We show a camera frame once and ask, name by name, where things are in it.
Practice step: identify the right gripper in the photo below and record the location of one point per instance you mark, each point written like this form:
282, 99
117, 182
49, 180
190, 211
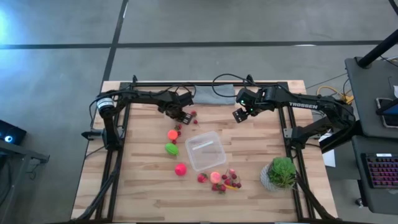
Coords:
256, 109

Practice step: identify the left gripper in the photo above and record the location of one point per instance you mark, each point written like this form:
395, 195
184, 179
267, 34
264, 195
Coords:
172, 109

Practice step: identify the orange plastic tangerine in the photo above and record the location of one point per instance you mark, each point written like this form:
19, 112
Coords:
172, 134

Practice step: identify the green plastic fruit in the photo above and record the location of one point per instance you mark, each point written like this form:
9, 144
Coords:
171, 149

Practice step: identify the red round plastic fruit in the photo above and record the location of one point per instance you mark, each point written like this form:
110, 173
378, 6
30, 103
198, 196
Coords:
180, 170

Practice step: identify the small pink plastic fruit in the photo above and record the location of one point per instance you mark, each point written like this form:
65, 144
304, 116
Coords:
232, 171

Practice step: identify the red grooved plastic fruit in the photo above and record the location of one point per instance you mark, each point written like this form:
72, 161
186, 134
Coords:
201, 178

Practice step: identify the plastic peach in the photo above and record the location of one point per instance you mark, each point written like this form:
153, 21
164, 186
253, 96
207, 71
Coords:
215, 177

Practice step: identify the yellow plastic banana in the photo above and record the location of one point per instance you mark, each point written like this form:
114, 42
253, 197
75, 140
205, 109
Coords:
231, 187

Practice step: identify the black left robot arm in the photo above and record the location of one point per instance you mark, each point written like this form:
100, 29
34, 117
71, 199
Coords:
140, 97

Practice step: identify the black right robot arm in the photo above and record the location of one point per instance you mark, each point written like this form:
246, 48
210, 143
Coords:
303, 105

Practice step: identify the clear plastic tupperware container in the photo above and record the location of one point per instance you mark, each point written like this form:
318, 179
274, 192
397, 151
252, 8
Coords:
205, 155

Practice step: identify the grey folded cloth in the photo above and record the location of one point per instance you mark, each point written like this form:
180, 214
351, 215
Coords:
202, 96

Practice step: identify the green succulent in white pot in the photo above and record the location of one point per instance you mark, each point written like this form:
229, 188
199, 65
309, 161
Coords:
281, 171

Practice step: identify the white paper sheet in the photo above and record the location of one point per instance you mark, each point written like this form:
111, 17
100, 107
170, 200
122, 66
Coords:
329, 157

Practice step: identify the grey desk with pole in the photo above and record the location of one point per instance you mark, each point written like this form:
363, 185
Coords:
367, 93

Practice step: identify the phone in case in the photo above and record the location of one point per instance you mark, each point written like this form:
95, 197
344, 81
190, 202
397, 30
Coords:
388, 112

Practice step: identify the black round pole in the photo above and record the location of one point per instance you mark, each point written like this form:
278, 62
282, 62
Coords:
376, 49

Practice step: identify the backlit computer keyboard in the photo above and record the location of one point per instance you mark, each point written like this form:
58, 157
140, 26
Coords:
382, 171

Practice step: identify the grey desk with keyboard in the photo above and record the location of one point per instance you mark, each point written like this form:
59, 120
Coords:
373, 199

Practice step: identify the black device with blue light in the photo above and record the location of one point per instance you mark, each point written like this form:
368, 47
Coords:
15, 132

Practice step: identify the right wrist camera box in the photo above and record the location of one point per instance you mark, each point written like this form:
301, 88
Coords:
245, 98

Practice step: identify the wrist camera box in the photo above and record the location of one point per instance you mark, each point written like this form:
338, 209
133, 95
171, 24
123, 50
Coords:
245, 98
186, 99

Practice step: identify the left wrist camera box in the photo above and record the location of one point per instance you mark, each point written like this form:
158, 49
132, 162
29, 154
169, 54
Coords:
186, 99

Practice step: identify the black aluminium table frame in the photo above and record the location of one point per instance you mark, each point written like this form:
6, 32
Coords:
155, 84

